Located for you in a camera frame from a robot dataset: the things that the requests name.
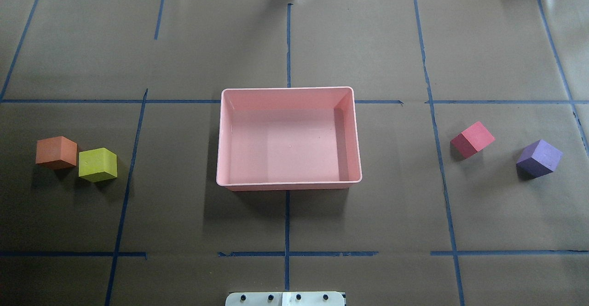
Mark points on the purple foam block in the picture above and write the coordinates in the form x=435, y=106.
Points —
x=539, y=159

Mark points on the yellow-green foam block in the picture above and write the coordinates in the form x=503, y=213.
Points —
x=97, y=165

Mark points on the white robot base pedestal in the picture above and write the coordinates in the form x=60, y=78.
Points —
x=286, y=298

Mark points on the pink plastic bin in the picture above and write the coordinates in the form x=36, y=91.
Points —
x=300, y=138

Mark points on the red foam block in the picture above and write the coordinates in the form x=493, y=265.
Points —
x=472, y=140

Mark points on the orange foam block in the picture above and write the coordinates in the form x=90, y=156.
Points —
x=56, y=153

